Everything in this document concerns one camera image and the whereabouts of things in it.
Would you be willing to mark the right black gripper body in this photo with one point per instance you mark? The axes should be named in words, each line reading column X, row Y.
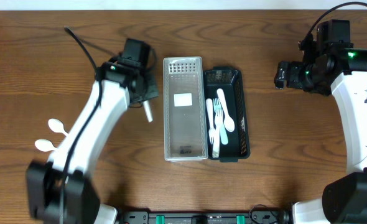
column 283, row 74

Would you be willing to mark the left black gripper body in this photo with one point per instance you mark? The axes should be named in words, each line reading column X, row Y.
column 150, row 90

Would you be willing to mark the clear plastic basket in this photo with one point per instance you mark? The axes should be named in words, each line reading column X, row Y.
column 185, row 129

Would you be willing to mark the cream plastic spoon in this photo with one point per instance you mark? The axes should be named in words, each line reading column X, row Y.
column 228, row 121

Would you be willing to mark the white plastic fork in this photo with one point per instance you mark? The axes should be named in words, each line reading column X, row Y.
column 211, row 131

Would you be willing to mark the pale green plastic fork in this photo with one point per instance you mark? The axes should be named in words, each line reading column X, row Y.
column 223, row 133

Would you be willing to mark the white plastic spoon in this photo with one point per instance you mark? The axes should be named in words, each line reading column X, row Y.
column 148, row 111

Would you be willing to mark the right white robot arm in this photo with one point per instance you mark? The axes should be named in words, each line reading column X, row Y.
column 332, row 66

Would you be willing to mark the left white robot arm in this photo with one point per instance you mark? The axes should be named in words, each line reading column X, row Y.
column 60, row 190

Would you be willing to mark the white label sticker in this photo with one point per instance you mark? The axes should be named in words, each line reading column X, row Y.
column 183, row 99

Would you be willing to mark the dark green plastic basket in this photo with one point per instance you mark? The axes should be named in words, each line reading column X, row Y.
column 231, row 82

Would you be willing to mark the white spoon lower left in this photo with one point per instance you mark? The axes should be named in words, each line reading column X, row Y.
column 57, row 126

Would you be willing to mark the white spoon far left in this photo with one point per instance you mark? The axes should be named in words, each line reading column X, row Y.
column 45, row 145

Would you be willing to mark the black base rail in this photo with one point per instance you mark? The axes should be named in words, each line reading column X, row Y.
column 274, row 216

